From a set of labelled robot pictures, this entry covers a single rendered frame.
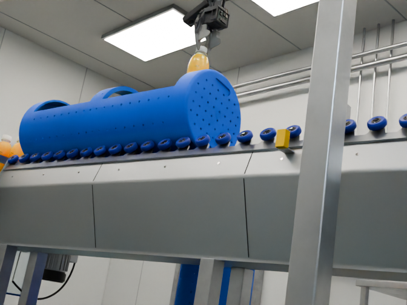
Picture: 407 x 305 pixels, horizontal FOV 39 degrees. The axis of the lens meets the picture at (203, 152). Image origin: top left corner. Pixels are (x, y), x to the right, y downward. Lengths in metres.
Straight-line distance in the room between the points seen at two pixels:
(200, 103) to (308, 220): 0.77
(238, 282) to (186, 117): 0.50
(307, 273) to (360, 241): 0.29
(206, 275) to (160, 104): 0.56
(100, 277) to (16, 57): 2.92
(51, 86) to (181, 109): 5.78
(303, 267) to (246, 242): 0.44
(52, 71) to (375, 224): 6.45
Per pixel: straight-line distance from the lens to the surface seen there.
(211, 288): 1.54
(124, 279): 7.39
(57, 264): 2.64
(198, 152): 1.65
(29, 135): 2.31
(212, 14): 2.01
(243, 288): 1.65
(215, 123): 1.82
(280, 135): 1.43
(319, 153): 1.13
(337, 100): 1.17
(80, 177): 1.97
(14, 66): 7.28
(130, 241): 1.79
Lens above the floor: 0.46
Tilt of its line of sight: 16 degrees up
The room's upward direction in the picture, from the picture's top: 9 degrees clockwise
